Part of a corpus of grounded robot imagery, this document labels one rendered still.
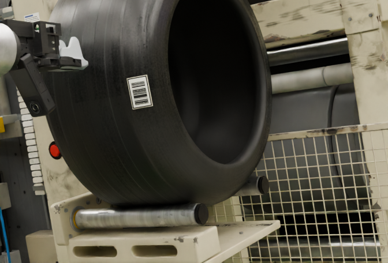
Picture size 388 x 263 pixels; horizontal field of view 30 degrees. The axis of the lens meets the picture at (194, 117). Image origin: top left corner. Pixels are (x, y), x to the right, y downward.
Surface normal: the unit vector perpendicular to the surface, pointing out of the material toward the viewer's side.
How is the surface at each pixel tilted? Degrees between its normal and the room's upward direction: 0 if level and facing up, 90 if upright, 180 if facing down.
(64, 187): 90
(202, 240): 90
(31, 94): 111
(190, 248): 90
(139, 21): 69
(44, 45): 90
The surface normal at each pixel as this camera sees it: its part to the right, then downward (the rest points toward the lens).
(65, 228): 0.83, -0.11
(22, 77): -0.44, 0.48
